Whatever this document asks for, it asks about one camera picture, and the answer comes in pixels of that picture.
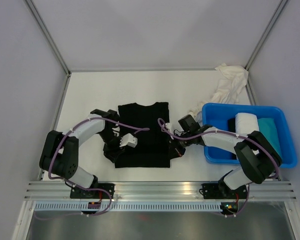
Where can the blue plastic bin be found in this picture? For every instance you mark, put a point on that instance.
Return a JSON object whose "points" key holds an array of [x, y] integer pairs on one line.
{"points": [[217, 115]]}

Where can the aluminium mounting rail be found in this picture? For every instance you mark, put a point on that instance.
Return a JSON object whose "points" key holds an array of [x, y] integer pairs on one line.
{"points": [[160, 191]]}

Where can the right aluminium frame post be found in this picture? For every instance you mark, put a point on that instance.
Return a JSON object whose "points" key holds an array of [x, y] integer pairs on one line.
{"points": [[265, 34]]}

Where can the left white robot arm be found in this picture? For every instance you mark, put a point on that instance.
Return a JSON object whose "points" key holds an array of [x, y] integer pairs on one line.
{"points": [[60, 154]]}

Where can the rolled white t-shirt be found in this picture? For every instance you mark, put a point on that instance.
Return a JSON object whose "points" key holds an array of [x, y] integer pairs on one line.
{"points": [[246, 123]]}

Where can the aluminium frame post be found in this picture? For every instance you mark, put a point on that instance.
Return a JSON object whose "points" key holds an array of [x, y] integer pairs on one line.
{"points": [[265, 34], [46, 34]]}

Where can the left aluminium frame post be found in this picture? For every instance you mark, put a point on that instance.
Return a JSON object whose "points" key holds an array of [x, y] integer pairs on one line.
{"points": [[46, 34]]}

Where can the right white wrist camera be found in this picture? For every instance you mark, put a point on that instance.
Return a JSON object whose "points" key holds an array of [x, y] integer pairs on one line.
{"points": [[168, 127]]}

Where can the crumpled cream t-shirt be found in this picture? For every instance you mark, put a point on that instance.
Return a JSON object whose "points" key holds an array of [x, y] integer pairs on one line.
{"points": [[234, 80]]}

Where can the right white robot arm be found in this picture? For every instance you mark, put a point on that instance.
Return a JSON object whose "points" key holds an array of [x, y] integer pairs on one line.
{"points": [[258, 159]]}

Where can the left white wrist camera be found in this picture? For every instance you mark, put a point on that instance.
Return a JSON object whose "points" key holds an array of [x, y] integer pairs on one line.
{"points": [[128, 140]]}

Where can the rolled black t-shirt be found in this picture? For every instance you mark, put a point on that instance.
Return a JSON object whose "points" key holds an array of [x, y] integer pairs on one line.
{"points": [[231, 125]]}

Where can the rolled teal t-shirt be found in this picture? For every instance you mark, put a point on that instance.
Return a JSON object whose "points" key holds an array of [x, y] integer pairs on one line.
{"points": [[268, 128]]}

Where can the slotted white cable duct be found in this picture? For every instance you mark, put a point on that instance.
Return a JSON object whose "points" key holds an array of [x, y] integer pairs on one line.
{"points": [[128, 206]]}

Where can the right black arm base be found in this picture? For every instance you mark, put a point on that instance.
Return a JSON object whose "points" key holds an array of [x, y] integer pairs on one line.
{"points": [[216, 191]]}

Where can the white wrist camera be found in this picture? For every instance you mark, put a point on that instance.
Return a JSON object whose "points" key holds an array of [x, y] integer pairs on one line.
{"points": [[168, 127], [128, 140]]}

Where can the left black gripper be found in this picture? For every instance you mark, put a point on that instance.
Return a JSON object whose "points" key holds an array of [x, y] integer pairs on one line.
{"points": [[112, 153]]}

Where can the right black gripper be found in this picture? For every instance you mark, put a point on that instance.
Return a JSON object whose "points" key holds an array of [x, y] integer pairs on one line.
{"points": [[175, 148]]}

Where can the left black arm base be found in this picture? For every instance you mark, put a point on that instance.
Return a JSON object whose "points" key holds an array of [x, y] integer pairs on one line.
{"points": [[78, 193]]}

